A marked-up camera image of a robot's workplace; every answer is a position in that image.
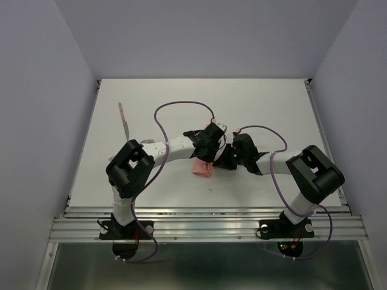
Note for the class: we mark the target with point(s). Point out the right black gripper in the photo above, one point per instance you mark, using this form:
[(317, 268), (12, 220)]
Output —
[(222, 161)]

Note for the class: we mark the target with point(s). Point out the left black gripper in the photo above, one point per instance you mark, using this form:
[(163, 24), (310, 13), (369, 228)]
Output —
[(210, 159)]

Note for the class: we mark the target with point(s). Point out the pink cloth napkin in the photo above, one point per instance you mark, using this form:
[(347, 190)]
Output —
[(202, 168)]

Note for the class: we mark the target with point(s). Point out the pink handled fork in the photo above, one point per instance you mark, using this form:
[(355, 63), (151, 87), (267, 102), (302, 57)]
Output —
[(147, 141)]

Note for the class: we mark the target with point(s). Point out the pink handled knife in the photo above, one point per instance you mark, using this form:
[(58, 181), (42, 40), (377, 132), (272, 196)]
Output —
[(124, 122)]

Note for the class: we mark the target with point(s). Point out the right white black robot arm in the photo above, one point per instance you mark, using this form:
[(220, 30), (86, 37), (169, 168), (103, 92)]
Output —
[(313, 172)]

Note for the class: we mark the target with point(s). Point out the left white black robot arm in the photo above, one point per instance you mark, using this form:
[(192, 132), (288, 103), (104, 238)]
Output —
[(131, 167)]

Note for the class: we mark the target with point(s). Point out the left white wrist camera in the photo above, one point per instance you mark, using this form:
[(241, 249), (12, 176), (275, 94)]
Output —
[(223, 127)]

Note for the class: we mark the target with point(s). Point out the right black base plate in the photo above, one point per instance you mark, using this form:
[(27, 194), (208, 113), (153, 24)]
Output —
[(284, 229)]

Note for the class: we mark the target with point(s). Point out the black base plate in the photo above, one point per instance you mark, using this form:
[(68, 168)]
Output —
[(284, 229), (110, 229)]

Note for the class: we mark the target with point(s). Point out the aluminium rail frame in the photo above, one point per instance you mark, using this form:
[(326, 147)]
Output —
[(210, 246)]

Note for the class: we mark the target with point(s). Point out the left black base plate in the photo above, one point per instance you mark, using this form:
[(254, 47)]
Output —
[(110, 229)]

